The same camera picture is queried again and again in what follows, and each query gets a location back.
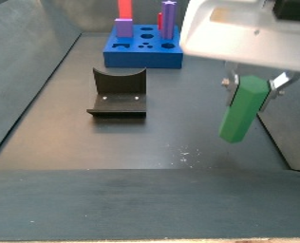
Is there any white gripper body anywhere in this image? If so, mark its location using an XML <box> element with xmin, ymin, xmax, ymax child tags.
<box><xmin>180</xmin><ymin>0</ymin><xmax>300</xmax><ymax>71</ymax></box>

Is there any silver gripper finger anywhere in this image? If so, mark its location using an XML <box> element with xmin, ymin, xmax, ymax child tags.
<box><xmin>221</xmin><ymin>62</ymin><xmax>239</xmax><ymax>106</ymax></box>
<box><xmin>259</xmin><ymin>71</ymin><xmax>300</xmax><ymax>112</ymax></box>

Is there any green hexagon block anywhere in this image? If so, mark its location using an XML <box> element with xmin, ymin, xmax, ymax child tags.
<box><xmin>218</xmin><ymin>76</ymin><xmax>269</xmax><ymax>143</ymax></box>

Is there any blue shape sorting board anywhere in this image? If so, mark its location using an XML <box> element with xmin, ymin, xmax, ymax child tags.
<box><xmin>103</xmin><ymin>25</ymin><xmax>183</xmax><ymax>69</ymax></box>

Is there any purple star block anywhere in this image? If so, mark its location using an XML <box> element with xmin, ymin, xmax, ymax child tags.
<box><xmin>162</xmin><ymin>0</ymin><xmax>176</xmax><ymax>39</ymax></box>

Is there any small red block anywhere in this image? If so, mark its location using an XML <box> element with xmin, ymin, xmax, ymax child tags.
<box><xmin>158</xmin><ymin>12</ymin><xmax>162</xmax><ymax>30</ymax></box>

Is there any purple square block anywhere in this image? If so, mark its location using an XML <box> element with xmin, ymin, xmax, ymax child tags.
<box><xmin>114</xmin><ymin>18</ymin><xmax>134</xmax><ymax>38</ymax></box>

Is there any black curved holder stand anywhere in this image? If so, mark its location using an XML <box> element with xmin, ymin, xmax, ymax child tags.
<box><xmin>87</xmin><ymin>69</ymin><xmax>146</xmax><ymax>118</ymax></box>

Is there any red tall block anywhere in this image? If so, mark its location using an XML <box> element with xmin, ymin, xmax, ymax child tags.
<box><xmin>116</xmin><ymin>0</ymin><xmax>132</xmax><ymax>19</ymax></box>

